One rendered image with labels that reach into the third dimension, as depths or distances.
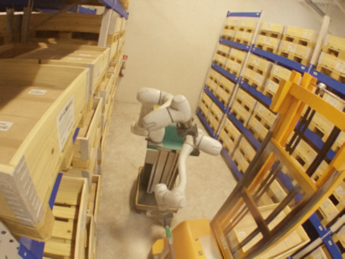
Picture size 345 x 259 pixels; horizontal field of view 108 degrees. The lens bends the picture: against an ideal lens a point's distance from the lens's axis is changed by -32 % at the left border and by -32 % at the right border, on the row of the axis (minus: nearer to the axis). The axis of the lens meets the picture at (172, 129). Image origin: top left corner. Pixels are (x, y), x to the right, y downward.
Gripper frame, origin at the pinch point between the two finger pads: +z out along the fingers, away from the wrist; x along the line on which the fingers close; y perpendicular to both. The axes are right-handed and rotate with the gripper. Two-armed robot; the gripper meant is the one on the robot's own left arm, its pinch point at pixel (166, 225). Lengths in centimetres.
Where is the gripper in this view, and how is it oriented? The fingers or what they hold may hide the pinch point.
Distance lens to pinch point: 158.2
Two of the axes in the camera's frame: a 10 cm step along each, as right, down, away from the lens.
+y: 1.5, 0.6, -9.9
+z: 1.2, 9.9, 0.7
